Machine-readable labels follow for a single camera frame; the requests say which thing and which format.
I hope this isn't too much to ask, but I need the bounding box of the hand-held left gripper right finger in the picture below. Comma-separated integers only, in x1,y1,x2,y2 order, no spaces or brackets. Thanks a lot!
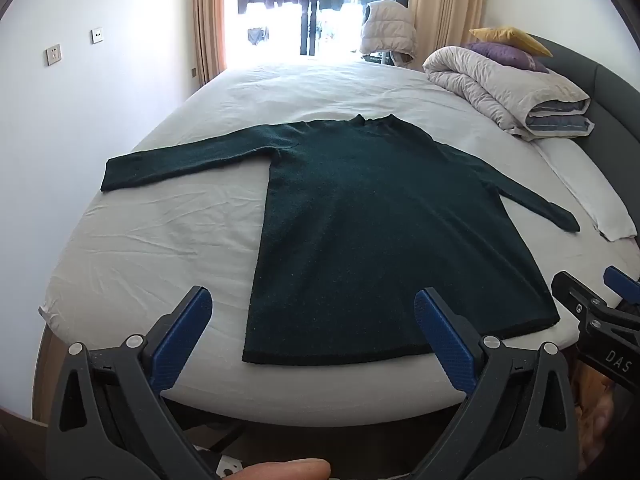
405,287,581,480

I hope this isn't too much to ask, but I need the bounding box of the yellow pillow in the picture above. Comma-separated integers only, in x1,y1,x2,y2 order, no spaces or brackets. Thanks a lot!
468,26,553,57

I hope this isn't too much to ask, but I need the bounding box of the white pillow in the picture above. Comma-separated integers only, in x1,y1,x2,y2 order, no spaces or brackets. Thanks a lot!
532,137,638,242

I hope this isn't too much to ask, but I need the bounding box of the glass balcony door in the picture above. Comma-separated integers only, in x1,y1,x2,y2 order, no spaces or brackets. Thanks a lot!
225,0,413,68

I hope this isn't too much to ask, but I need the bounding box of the grey padded headboard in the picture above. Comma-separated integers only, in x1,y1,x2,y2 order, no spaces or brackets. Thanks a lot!
525,34,640,281

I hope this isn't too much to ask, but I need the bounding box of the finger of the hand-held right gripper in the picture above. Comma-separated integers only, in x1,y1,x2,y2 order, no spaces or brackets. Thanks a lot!
603,265,640,307
551,270,609,322

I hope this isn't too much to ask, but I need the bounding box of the folded grey duvet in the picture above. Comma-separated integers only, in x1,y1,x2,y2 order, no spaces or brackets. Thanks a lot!
422,46,596,142

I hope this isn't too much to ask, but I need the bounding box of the person's left hand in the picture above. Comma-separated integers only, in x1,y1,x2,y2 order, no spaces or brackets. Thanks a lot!
234,458,332,480

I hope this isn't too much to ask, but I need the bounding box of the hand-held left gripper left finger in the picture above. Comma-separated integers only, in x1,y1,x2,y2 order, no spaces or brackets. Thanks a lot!
44,286,221,480

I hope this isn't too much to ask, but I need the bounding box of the bed with white sheet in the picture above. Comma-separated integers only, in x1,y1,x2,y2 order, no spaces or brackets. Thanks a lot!
37,60,640,428

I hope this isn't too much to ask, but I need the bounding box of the dark green sweater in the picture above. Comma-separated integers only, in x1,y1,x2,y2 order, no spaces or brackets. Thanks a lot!
100,114,581,367

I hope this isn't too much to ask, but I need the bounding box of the purple pillow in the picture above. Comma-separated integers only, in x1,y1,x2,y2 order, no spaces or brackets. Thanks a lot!
465,41,551,73

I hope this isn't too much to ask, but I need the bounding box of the beige puffer jacket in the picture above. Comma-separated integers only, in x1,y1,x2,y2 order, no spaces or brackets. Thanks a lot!
359,0,418,68

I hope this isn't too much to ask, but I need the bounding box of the beige curtain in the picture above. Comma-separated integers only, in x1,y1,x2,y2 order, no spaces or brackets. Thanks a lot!
192,0,228,86
407,0,488,58

